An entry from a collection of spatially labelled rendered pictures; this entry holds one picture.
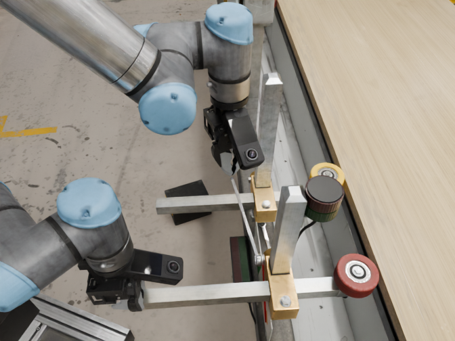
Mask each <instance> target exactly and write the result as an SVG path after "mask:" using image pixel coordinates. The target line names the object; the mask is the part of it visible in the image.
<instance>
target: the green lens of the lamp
mask: <svg viewBox="0 0 455 341"><path fill-rule="evenodd" d="M339 208H340V207H339ZM339 208H338V209H337V210H336V211H334V212H330V213H320V212H316V211H314V210H312V209H311V208H310V207H309V206H308V205H307V206H306V209H305V216H307V217H308V218H309V219H311V220H313V221H316V222H320V223H325V222H329V221H331V220H333V219H334V218H335V217H336V215H337V213H338V211H339Z"/></svg>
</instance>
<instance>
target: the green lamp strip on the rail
mask: <svg viewBox="0 0 455 341"><path fill-rule="evenodd" d="M238 242H239V249H240V262H241V269H242V281H243V282H250V277H249V271H248V260H247V253H246V242H245V239H244V237H239V238H238Z"/></svg>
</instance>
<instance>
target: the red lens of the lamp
mask: <svg viewBox="0 0 455 341"><path fill-rule="evenodd" d="M319 176H325V177H329V176H326V175H317V176H314V177H319ZM314 177H312V178H310V179H309V180H308V181H307V183H306V186H305V195H306V198H307V205H308V206H309V207H310V208H311V209H312V210H314V211H316V212H321V213H330V212H334V211H336V210H337V209H338V208H339V207H340V205H341V202H342V200H343V196H344V193H345V192H344V188H343V186H342V185H341V183H340V182H339V181H337V180H336V179H334V178H332V177H330V178H332V179H334V180H335V181H337V182H339V184H340V185H341V187H342V190H343V193H342V197H341V198H340V200H337V202H333V203H331V204H329V203H323V202H322V203H321V202H319V201H317V200H315V199H314V198H312V197H311V196H310V195H309V193H308V190H307V185H308V183H309V181H310V180H311V179H313V178H314Z"/></svg>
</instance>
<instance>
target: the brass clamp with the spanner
mask: <svg viewBox="0 0 455 341"><path fill-rule="evenodd" d="M270 252H271V248H270V249H267V250H266V251H265V252H264V253H263V254H264V257H265V266H264V273H265V280H266V281H268V283H269V291H270V298H269V309H270V314H271V319H272V320H279V319H296V318H297V314H298V312H299V301H298V298H297V292H296V288H295V282H294V278H293V272H292V268H291V266H290V271H289V273H285V274H274V275H272V271H271V267H270V262H269V257H270ZM283 295H285V296H289V297H290V299H291V304H290V306H289V307H283V306H282V305H281V304H280V299H281V297H283Z"/></svg>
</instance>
